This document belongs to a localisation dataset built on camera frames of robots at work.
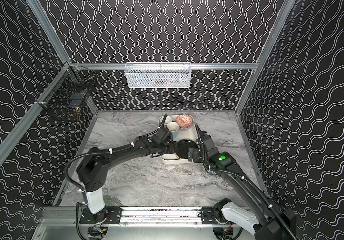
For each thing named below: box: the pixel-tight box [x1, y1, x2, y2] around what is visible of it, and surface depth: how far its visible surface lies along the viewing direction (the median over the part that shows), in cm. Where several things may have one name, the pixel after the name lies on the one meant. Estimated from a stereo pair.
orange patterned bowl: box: [176, 114, 194, 129], surface depth 109 cm
